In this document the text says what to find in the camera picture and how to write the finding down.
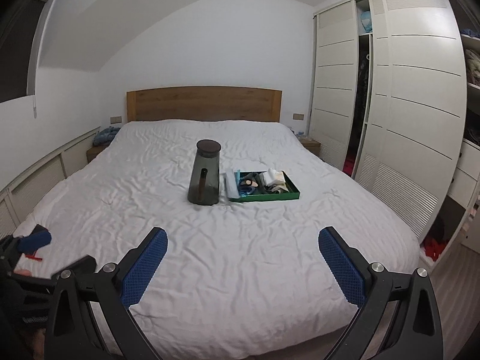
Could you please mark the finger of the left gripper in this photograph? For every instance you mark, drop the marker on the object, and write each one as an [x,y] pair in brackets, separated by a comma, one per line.
[33,242]
[85,265]

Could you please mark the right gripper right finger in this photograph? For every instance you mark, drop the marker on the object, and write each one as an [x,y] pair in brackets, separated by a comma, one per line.
[415,330]

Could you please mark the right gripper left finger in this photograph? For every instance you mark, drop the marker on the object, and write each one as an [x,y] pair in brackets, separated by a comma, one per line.
[72,330]

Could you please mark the white waffle cloth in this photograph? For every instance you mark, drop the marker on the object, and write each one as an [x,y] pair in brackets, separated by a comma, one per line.
[268,176]

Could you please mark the dark teal towel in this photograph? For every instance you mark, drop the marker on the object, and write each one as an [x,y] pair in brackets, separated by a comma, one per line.
[248,190]

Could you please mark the white radiator cover cabinet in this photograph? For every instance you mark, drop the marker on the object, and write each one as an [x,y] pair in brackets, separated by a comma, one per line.
[19,197]

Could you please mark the wooden nightstand left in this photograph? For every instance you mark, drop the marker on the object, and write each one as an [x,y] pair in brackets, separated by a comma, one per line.
[94,151]

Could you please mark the wooden nightstand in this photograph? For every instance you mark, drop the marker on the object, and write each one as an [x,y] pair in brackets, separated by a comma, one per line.
[310,145]
[94,151]

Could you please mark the blue clothes on nightstand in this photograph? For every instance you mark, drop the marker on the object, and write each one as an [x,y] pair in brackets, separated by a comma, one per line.
[105,137]

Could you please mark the white bed sheet mattress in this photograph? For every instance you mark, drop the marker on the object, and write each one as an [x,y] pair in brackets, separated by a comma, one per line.
[238,279]

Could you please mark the green tray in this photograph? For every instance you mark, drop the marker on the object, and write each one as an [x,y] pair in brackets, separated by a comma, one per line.
[294,193]

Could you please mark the clear zip bag blue seal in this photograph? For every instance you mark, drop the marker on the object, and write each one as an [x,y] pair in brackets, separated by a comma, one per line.
[231,182]

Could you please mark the wooden nightstand right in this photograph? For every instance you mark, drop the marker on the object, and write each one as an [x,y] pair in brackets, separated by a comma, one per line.
[310,145]

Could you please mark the wooden headboard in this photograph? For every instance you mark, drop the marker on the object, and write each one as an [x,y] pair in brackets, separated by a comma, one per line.
[204,103]

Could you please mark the white sliding wardrobe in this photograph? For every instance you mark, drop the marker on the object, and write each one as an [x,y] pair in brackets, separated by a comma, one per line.
[390,98]

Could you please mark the wall socket plate left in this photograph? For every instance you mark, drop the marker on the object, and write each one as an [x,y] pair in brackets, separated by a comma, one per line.
[115,120]

